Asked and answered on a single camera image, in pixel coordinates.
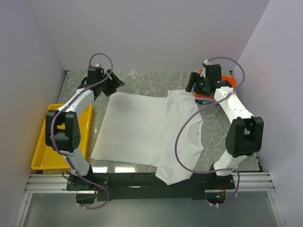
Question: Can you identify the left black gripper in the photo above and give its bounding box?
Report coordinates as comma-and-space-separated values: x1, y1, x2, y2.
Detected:
98, 70, 125, 97

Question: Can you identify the white t shirt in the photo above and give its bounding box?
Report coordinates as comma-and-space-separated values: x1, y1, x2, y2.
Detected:
91, 90, 204, 185

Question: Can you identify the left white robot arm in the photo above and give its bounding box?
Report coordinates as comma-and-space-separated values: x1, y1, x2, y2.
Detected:
45, 66, 125, 190

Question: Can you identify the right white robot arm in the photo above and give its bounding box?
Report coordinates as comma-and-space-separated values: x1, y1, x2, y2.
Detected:
186, 64, 264, 189

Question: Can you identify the folded pink t shirt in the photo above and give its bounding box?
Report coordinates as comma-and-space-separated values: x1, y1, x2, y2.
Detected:
194, 93, 214, 101

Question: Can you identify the folded blue t shirt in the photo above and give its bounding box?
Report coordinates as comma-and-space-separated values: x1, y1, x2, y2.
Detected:
196, 99, 215, 105

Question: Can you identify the folded orange t shirt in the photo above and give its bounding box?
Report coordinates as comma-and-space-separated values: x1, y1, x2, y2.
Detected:
222, 75, 236, 88

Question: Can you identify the yellow plastic tray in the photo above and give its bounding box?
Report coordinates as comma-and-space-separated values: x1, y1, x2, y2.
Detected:
30, 103, 93, 170

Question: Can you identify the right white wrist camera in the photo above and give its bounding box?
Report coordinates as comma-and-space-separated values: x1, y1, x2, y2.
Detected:
202, 59, 211, 68

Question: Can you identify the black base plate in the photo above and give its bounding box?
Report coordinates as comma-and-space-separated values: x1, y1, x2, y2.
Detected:
66, 172, 236, 204

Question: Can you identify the aluminium frame rail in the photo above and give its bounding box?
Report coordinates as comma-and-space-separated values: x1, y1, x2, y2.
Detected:
13, 172, 286, 227

